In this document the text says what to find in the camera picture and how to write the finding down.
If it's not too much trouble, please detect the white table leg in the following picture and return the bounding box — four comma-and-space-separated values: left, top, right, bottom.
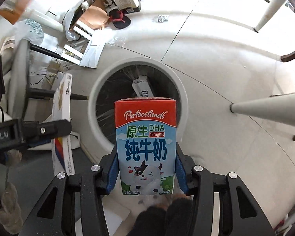
254, 0, 289, 32
230, 91, 295, 128
25, 8, 64, 32

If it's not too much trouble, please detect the black bin liner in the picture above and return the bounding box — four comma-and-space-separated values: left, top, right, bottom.
96, 65, 180, 144

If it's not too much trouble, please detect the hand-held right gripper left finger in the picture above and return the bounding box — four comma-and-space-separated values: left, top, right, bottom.
16, 149, 120, 236

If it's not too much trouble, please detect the red and blue milk carton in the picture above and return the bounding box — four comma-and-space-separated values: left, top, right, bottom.
114, 98, 177, 196

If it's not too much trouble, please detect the open brown cardboard box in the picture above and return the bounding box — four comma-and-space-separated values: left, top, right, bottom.
74, 0, 111, 33

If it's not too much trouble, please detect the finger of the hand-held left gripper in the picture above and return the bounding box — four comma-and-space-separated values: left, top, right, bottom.
22, 118, 72, 141
26, 138, 55, 151

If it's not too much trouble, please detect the dark wooden chair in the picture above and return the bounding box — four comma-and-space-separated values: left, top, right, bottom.
281, 44, 295, 63

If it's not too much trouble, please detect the long flat white box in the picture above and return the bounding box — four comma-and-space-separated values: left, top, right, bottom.
50, 72, 75, 175

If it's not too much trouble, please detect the white carton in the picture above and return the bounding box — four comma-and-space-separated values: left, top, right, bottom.
131, 76, 155, 99

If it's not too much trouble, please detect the grey chair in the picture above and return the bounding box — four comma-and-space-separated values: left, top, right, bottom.
7, 39, 89, 128

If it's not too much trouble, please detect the white round trash bin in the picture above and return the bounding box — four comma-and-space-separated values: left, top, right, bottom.
88, 57, 188, 163

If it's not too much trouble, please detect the black flip-flop with red strap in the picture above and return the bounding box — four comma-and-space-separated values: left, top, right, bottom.
109, 8, 132, 29

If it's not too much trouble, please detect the white panel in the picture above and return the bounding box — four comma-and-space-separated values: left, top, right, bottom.
80, 39, 106, 68

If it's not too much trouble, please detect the clear plastic bag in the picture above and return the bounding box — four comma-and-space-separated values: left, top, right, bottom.
15, 18, 45, 45

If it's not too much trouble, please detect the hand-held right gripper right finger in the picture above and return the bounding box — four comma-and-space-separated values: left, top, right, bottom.
174, 143, 277, 236

